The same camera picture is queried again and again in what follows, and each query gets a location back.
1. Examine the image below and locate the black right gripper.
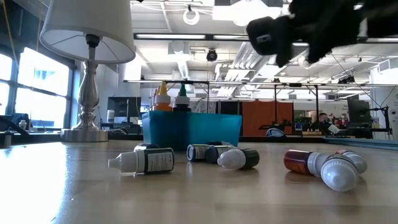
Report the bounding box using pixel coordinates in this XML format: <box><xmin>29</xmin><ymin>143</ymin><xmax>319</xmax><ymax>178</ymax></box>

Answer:
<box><xmin>246</xmin><ymin>0</ymin><xmax>368</xmax><ymax>68</ymax></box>

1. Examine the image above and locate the small red-brown dropper bottle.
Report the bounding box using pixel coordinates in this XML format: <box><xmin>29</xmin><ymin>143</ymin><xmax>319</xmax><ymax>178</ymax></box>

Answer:
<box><xmin>283</xmin><ymin>149</ymin><xmax>331</xmax><ymax>177</ymax></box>

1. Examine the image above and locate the small dark green dropper bottle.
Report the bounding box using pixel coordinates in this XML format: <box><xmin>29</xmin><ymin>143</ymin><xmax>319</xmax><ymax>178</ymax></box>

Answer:
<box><xmin>216</xmin><ymin>147</ymin><xmax>261</xmax><ymax>170</ymax></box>

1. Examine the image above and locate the teal plastic bin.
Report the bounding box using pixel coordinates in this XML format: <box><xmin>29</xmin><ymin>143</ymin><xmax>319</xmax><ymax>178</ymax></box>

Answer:
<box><xmin>141</xmin><ymin>111</ymin><xmax>243</xmax><ymax>152</ymax></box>

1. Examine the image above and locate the small red-labelled dropper bottle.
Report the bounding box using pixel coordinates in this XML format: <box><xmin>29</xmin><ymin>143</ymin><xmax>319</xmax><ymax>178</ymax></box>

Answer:
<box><xmin>333</xmin><ymin>149</ymin><xmax>368</xmax><ymax>174</ymax></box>

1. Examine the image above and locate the small dark blue dropper bottle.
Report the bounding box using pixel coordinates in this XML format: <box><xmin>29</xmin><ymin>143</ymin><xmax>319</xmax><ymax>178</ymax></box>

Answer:
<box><xmin>205</xmin><ymin>144</ymin><xmax>238</xmax><ymax>164</ymax></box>

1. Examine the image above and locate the large yellow-tipped orange bottle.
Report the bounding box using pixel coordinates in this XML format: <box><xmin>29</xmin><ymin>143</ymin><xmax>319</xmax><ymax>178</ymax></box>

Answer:
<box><xmin>153</xmin><ymin>80</ymin><xmax>174</xmax><ymax>112</ymax></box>

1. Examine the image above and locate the small black-labelled dropper bottle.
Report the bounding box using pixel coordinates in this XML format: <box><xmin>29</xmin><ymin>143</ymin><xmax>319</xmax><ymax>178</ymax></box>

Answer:
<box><xmin>108</xmin><ymin>147</ymin><xmax>175</xmax><ymax>175</ymax></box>

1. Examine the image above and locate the orange partition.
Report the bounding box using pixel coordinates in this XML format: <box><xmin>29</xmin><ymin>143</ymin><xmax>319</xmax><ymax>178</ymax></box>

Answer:
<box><xmin>242</xmin><ymin>100</ymin><xmax>294</xmax><ymax>137</ymax></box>

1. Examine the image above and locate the black ceiling spotlight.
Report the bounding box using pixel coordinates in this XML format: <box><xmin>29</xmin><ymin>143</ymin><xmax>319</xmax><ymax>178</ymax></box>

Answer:
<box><xmin>206</xmin><ymin>49</ymin><xmax>219</xmax><ymax>63</ymax></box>

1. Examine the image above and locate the long ceiling light bar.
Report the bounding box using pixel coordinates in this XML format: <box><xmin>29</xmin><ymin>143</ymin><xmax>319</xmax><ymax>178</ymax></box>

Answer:
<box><xmin>132</xmin><ymin>32</ymin><xmax>249</xmax><ymax>43</ymax></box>

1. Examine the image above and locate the person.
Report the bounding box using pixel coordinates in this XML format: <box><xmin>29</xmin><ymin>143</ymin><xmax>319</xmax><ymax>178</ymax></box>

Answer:
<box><xmin>316</xmin><ymin>112</ymin><xmax>331</xmax><ymax>131</ymax></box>

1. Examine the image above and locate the white and blue helmet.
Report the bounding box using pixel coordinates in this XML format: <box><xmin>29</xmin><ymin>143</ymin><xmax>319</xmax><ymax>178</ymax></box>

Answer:
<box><xmin>265</xmin><ymin>127</ymin><xmax>286</xmax><ymax>138</ymax></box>

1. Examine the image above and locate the black monitor on stand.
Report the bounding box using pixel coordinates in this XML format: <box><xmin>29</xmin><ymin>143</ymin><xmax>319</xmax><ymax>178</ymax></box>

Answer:
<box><xmin>347</xmin><ymin>98</ymin><xmax>392</xmax><ymax>140</ymax></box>

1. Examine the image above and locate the white-shade silver table lamp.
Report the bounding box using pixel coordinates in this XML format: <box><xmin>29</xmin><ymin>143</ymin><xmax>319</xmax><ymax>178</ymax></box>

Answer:
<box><xmin>39</xmin><ymin>0</ymin><xmax>137</xmax><ymax>143</ymax></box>

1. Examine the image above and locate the distant black rig frame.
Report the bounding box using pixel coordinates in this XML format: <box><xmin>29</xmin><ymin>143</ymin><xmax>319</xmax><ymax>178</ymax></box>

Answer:
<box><xmin>162</xmin><ymin>80</ymin><xmax>320</xmax><ymax>131</ymax></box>

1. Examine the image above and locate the white ring lamp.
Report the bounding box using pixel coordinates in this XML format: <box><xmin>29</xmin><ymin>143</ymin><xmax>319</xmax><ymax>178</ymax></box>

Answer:
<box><xmin>182</xmin><ymin>8</ymin><xmax>200</xmax><ymax>26</ymax></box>

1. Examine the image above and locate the black aluminium table frame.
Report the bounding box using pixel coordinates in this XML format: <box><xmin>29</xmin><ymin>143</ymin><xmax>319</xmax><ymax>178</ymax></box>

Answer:
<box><xmin>0</xmin><ymin>131</ymin><xmax>326</xmax><ymax>144</ymax></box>

